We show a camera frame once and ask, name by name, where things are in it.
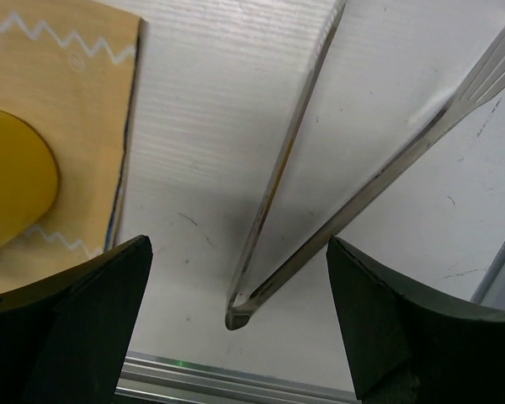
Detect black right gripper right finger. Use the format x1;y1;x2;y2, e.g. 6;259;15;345
327;237;505;403

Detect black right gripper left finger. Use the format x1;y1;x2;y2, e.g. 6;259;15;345
0;235;152;403

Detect metal serving tongs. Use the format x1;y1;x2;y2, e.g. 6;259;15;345
225;1;505;330

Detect yellow mug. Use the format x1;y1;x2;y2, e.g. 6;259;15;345
0;110;60;248

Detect yellow cloth placemat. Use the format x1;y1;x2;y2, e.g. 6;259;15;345
0;1;143;293

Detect aluminium table front rail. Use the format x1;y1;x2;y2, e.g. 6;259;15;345
114;352;358;403

